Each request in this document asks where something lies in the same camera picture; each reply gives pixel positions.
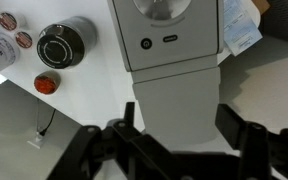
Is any black power cable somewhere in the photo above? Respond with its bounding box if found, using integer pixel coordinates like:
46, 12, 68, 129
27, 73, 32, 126
37, 108, 57, 138

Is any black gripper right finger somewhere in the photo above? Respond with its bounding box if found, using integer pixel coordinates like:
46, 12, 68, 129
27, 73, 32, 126
183, 103, 288, 180

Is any black lidded steel tumbler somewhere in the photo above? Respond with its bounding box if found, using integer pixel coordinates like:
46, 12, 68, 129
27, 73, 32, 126
36, 16, 98, 70

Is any white square table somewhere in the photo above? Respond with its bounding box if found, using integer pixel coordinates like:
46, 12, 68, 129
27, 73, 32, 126
251, 0, 271, 15

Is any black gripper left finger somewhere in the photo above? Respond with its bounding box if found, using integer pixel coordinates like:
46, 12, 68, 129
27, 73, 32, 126
46, 101, 185, 180

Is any white wall outlet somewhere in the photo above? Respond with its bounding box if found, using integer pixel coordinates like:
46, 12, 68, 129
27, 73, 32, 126
26, 131, 47, 150

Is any red succulent in small pot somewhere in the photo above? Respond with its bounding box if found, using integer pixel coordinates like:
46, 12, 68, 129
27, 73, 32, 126
33, 70, 62, 96

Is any clear jar silver lid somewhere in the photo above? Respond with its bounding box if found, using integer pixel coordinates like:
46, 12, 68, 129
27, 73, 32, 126
0, 32, 21, 79

